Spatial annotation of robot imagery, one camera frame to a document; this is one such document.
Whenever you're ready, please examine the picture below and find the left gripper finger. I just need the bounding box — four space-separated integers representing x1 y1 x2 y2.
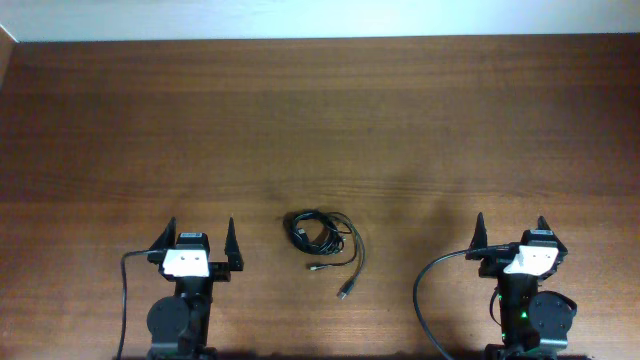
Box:
224 217 244 272
149 217 177 251

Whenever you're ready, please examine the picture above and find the thick black USB cable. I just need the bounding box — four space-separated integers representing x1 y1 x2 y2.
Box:
282 209 367 301

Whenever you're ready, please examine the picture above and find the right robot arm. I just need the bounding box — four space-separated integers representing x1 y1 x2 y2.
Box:
465 214 577 360

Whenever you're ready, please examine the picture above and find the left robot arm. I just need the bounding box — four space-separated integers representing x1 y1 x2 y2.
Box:
146 219 244 360

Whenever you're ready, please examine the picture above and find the right camera cable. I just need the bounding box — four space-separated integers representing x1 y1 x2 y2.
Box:
412 243 521 360

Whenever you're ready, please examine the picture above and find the camera cable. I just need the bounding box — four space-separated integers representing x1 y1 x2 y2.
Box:
412 243 521 360
116 249 166 360

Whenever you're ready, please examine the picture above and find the left camera cable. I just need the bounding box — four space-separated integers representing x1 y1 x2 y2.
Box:
116 249 166 360

